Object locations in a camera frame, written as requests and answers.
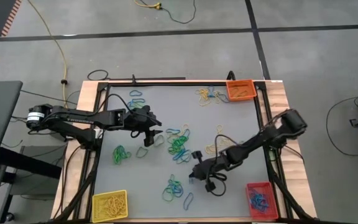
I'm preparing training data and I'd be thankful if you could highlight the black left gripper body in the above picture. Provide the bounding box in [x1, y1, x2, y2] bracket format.
[124, 105, 155, 147]

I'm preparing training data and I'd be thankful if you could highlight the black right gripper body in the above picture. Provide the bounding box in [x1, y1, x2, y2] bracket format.
[191, 150, 231, 193]

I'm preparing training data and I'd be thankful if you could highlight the black metal rod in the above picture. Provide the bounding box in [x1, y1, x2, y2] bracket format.
[107, 74, 186, 82]

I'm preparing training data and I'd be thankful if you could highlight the red plastic basket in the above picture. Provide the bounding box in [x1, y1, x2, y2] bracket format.
[246, 182, 279, 221]

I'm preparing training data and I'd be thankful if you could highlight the yellow plastic basket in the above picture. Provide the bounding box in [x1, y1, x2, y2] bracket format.
[91, 189, 129, 224]

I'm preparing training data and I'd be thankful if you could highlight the black floor tape line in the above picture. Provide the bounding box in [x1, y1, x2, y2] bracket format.
[0, 24, 358, 43]
[244, 0, 272, 81]

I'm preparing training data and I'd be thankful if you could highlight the orange plastic basket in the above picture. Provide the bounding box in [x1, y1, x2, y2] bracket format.
[226, 79, 258, 102]

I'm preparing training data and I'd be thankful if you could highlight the black equipment stand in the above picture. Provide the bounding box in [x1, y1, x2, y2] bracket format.
[0, 146, 62, 224]

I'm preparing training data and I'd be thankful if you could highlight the black side desk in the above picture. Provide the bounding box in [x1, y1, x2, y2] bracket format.
[0, 80, 24, 169]

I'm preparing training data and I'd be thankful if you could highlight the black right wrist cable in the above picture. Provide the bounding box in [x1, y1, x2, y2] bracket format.
[208, 172, 229, 197]

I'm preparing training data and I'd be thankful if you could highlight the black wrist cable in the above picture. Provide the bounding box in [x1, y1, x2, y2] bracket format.
[104, 92, 163, 126]
[208, 172, 229, 197]

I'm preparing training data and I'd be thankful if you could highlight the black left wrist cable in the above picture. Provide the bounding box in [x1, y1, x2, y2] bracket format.
[104, 92, 163, 126]

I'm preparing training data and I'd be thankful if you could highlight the black cable loop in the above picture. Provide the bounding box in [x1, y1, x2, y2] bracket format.
[87, 69, 109, 82]

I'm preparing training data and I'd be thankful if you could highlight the yellow power cable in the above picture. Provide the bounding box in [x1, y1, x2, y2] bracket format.
[26, 0, 71, 116]

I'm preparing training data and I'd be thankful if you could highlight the yellow plug cable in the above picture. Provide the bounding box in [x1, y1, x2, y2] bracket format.
[134, 0, 163, 9]

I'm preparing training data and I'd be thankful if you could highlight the thin black floor cable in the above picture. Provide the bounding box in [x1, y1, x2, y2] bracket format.
[326, 96, 358, 157]
[160, 0, 197, 24]

